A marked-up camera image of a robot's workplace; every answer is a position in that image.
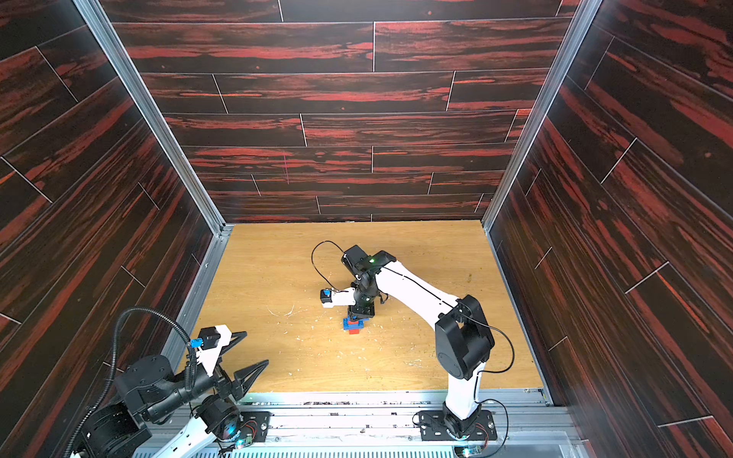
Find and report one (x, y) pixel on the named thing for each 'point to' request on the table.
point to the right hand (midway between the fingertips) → (361, 305)
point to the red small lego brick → (354, 331)
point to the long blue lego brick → (346, 326)
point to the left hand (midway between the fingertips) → (256, 349)
